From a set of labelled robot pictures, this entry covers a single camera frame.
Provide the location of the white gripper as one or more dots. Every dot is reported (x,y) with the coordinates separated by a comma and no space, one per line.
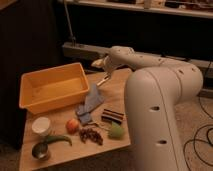
(108,64)

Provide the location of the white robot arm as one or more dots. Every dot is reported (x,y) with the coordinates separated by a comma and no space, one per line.
(156,85)

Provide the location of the yellow plastic tray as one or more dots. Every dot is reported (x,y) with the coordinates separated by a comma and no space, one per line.
(53,88)

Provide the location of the grey lower shelf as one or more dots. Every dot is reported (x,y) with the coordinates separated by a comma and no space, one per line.
(86,50)

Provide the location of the grey shelf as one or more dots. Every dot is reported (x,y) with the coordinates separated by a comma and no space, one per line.
(146,6)
(86,50)

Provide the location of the blue grey cloth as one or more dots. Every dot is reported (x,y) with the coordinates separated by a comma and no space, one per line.
(92,101)

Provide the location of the metal vertical pole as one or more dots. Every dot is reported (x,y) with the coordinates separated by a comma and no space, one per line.
(72,37)

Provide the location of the striped dark sponge block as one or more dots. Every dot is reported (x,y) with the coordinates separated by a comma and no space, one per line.
(112,116)

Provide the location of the wooden table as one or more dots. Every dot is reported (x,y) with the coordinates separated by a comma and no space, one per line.
(61,152)

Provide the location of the green pear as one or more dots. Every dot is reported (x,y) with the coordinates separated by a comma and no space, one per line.
(116,131)

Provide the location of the orange peach fruit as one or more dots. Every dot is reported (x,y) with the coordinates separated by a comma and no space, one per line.
(72,126)

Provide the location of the dark grape bunch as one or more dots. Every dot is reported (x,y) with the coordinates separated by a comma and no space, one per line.
(91,134)

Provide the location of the white round cup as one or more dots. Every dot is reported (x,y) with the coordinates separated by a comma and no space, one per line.
(41,126)

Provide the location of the green chili pepper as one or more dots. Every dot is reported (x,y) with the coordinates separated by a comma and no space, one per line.
(52,139)

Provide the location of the upper grey shelf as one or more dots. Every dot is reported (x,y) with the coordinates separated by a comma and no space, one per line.
(146,6)

